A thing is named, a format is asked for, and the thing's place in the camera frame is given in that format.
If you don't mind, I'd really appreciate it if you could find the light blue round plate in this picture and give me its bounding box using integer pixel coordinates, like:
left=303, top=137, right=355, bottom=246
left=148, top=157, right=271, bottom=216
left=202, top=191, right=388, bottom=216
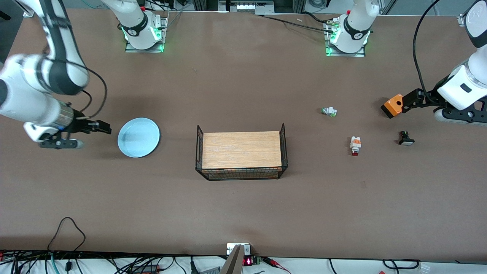
left=118, top=117, right=161, bottom=158

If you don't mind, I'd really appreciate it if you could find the red black clip lead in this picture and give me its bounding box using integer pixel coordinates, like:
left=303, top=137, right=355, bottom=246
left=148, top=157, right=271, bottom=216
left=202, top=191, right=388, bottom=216
left=263, top=257, right=291, bottom=274

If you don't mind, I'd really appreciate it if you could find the black looped thin cable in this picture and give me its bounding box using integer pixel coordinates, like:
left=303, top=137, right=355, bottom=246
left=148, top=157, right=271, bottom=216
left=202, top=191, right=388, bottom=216
left=47, top=217, right=86, bottom=253

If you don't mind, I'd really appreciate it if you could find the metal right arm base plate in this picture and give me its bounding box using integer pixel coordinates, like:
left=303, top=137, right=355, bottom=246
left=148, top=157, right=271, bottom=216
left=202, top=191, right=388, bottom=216
left=125, top=17, right=168, bottom=53

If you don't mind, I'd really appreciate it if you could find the black cable on table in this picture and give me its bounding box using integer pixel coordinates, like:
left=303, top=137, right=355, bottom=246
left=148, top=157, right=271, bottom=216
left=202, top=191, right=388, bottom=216
left=254, top=14, right=336, bottom=32

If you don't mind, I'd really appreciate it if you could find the black power adapter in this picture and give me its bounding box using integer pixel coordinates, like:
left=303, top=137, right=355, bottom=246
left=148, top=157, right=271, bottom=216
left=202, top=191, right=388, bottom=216
left=131, top=264, right=160, bottom=274

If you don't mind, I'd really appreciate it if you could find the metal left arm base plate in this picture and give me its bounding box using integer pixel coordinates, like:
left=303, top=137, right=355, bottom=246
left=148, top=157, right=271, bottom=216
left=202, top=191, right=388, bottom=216
left=325, top=17, right=366, bottom=57

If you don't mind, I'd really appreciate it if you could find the black wire wooden shelf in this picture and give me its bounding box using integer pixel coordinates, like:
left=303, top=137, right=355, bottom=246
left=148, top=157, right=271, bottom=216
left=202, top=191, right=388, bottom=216
left=195, top=123, right=288, bottom=180

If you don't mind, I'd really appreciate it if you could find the short black right arm cable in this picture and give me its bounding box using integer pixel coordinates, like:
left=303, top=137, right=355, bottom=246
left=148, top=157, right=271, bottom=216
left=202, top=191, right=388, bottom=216
left=81, top=90, right=93, bottom=114

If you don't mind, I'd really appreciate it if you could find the orange black button box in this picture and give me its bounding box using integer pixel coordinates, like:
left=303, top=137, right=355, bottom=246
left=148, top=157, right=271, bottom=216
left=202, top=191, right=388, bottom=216
left=380, top=94, right=404, bottom=119

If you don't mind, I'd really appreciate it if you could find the aluminium frame rig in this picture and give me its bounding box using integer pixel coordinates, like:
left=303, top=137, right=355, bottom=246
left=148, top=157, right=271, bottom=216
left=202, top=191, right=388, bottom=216
left=193, top=0, right=305, bottom=15

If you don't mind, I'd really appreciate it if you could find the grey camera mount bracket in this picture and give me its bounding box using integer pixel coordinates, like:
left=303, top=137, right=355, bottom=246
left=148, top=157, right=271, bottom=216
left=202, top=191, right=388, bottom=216
left=221, top=243, right=251, bottom=274

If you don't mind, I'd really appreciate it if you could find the long black right arm cable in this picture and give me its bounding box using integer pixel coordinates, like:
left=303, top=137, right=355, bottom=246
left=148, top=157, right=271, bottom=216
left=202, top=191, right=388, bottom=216
left=70, top=60, right=108, bottom=118

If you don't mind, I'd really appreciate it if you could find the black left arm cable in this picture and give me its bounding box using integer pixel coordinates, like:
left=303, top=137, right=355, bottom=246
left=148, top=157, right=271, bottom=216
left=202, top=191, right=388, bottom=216
left=413, top=0, right=442, bottom=103

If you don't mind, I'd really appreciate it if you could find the black coiled cable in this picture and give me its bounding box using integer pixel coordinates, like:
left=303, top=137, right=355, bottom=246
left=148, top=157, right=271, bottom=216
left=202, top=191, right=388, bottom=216
left=382, top=258, right=421, bottom=269

